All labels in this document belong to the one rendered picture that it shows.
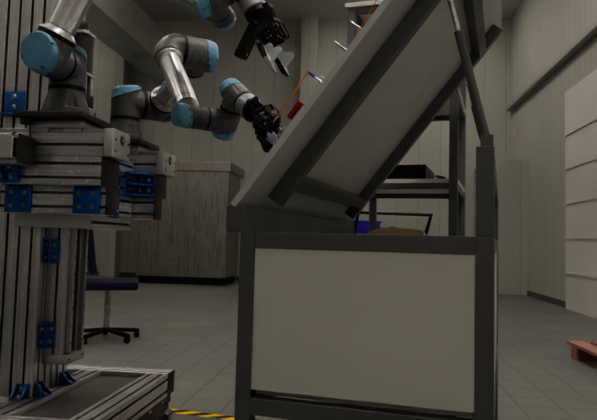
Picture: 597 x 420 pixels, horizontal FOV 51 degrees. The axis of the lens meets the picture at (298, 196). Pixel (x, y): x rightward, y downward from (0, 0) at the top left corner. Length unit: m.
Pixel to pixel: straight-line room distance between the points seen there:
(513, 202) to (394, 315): 9.42
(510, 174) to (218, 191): 4.86
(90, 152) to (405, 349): 1.15
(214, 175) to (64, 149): 8.62
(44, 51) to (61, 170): 0.37
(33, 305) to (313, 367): 1.15
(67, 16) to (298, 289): 1.10
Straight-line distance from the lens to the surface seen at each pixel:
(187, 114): 1.96
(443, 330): 1.44
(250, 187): 1.54
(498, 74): 12.48
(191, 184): 10.73
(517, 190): 10.84
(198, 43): 2.31
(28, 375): 2.38
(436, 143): 12.03
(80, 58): 2.18
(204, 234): 10.62
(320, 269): 1.48
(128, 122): 2.58
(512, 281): 10.80
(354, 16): 2.90
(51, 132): 2.12
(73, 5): 2.07
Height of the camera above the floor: 0.78
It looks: 4 degrees up
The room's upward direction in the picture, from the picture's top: 2 degrees clockwise
